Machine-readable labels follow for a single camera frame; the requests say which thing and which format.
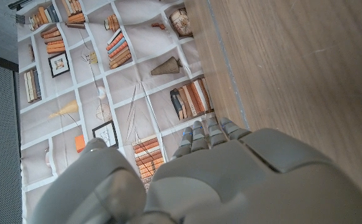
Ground printed bookshelf backdrop cloth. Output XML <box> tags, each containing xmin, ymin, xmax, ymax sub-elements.
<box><xmin>14</xmin><ymin>0</ymin><xmax>219</xmax><ymax>224</ymax></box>

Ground grey tape workspace outline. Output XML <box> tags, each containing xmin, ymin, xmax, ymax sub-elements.
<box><xmin>206</xmin><ymin>0</ymin><xmax>250</xmax><ymax>131</ymax></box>

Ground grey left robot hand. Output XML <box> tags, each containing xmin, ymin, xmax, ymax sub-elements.
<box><xmin>29</xmin><ymin>116</ymin><xmax>362</xmax><ymax>224</ymax></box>

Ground black backdrop stand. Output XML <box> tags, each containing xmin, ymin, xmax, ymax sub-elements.
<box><xmin>7</xmin><ymin>0</ymin><xmax>35</xmax><ymax>11</ymax></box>

